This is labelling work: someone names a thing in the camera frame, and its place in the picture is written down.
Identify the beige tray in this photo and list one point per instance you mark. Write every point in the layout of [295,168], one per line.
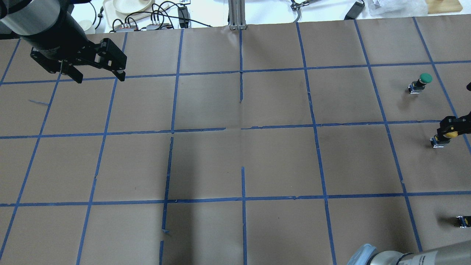
[111,14]

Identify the usb hub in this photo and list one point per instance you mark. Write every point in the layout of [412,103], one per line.
[126,28]
[160,26]

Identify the white paper cup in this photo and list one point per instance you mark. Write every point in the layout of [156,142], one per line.
[86,25]

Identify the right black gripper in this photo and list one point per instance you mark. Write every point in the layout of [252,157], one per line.
[449,124]

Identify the black power adapter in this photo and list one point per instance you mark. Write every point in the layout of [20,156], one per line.
[355,11]

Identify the small black switch block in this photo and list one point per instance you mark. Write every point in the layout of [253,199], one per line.
[463,221]

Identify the wooden board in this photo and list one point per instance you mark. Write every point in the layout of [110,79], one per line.
[443,6]

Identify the clear plastic bag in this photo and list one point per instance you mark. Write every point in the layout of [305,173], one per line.
[397,8]

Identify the aluminium frame post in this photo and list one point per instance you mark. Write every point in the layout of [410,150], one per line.
[236,15]

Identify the green push button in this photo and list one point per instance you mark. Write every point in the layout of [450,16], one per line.
[416,87]

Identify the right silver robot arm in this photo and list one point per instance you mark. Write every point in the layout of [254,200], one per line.
[455,254]

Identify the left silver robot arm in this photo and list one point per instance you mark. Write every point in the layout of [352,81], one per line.
[59,43]

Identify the lower usb hub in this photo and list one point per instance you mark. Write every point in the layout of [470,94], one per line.
[126,28]

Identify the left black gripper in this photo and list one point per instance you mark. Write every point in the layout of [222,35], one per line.
[55,42]

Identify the upper usb hub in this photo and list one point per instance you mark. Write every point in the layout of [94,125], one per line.
[160,26]

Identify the beige plate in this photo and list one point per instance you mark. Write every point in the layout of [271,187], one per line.
[131,6]

